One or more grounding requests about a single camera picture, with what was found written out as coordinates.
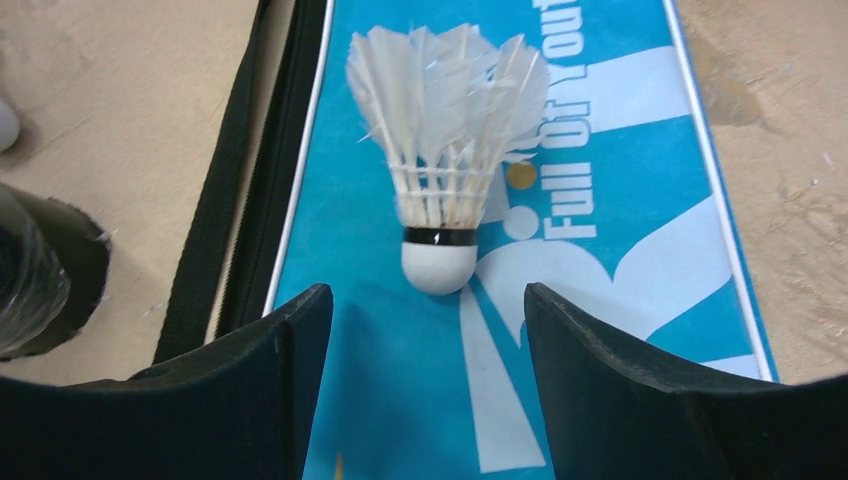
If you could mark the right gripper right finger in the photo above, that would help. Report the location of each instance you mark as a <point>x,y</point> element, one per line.
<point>617,407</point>

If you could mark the black shuttlecock tube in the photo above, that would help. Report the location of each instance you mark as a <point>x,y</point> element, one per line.
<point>54,267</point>

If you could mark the blue racket bag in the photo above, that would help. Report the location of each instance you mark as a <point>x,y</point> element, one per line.
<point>621,208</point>

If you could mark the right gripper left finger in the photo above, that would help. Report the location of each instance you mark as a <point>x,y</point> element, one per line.
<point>240,407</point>

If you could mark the white shuttlecock on bag top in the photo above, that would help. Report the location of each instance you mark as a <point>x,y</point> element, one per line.
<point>447,110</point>

